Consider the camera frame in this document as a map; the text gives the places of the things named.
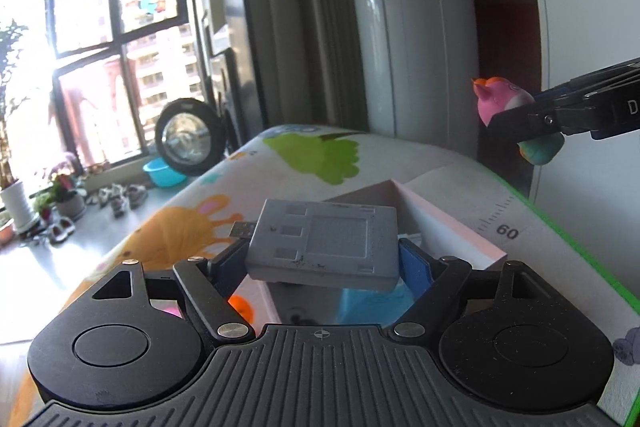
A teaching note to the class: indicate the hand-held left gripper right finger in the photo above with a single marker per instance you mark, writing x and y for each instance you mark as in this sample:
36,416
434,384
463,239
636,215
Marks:
415,269

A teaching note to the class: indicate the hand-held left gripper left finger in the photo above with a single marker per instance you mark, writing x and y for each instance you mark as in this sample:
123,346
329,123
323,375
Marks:
231,267

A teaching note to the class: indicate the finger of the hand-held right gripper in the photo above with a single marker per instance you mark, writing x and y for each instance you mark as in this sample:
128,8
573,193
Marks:
585,84
535,122

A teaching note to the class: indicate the orange plastic toy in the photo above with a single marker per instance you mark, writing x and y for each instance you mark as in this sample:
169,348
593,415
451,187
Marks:
239,307

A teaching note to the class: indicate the pink toy figure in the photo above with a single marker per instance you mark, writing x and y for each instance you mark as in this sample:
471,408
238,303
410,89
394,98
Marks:
500,99

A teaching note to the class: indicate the blue plastic packet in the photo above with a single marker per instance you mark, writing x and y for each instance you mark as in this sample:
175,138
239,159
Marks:
375,304

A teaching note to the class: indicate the pink cardboard box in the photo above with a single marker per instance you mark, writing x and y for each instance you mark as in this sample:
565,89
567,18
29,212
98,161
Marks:
440,222

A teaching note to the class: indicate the grey adapter box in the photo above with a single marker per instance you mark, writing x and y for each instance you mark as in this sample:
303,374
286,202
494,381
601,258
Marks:
325,244

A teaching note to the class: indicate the dark brown door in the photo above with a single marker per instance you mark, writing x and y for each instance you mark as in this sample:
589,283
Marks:
505,7

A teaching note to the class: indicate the blue basin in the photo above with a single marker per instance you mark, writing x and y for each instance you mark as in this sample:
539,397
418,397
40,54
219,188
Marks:
162,172

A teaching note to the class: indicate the printed play mat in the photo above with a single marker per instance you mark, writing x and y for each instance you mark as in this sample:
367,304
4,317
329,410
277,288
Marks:
320,157

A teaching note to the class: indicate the white standing air conditioner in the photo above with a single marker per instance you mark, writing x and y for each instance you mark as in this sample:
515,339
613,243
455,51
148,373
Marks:
410,22

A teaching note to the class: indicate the pair of white slippers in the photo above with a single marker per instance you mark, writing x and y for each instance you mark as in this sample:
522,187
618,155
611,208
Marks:
60,229

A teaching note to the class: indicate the potted pink flowers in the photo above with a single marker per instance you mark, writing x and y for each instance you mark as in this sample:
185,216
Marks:
65,192

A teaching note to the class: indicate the grey washing machine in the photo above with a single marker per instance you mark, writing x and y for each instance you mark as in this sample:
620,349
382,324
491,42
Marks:
227,82

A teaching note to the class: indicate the white tall plant pot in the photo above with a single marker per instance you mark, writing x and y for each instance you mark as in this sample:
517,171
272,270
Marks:
17,204

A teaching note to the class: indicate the grey curtain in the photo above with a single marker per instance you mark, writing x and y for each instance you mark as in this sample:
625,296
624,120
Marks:
300,17

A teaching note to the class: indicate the round mirror black frame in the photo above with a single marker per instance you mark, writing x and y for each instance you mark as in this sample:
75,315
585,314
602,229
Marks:
189,139

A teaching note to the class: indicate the black window frame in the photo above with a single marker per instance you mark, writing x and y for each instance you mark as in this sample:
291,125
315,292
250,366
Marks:
115,42

